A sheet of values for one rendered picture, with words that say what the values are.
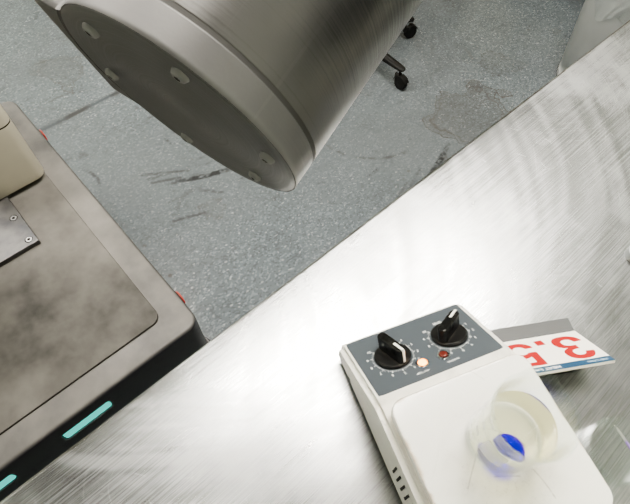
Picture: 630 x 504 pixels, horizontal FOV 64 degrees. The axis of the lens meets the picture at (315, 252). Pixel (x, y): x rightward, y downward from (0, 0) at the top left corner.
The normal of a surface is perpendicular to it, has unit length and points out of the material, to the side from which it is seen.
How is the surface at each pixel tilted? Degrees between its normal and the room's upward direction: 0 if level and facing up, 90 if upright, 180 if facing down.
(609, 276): 0
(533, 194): 0
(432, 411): 0
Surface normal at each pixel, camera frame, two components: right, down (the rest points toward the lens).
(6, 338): 0.01, -0.53
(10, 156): 0.67, 0.63
